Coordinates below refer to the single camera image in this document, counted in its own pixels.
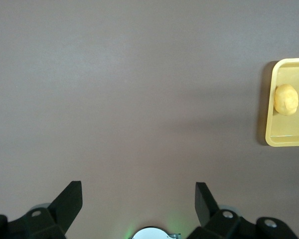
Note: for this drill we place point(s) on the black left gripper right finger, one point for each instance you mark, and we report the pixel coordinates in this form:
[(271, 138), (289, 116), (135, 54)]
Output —
[(221, 224)]

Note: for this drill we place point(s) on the yellow plastic tray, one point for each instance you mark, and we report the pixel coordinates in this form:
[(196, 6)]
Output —
[(291, 129)]

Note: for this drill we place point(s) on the yellow potato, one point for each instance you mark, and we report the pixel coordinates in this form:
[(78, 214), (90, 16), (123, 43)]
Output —
[(286, 99)]

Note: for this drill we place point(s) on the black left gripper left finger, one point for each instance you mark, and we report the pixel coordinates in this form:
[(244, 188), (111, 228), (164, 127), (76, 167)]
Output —
[(52, 221)]

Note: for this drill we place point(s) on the brown table mat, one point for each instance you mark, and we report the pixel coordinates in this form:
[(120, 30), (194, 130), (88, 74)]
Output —
[(129, 99)]

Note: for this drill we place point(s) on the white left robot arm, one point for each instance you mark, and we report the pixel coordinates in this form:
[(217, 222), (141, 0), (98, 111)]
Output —
[(154, 234)]

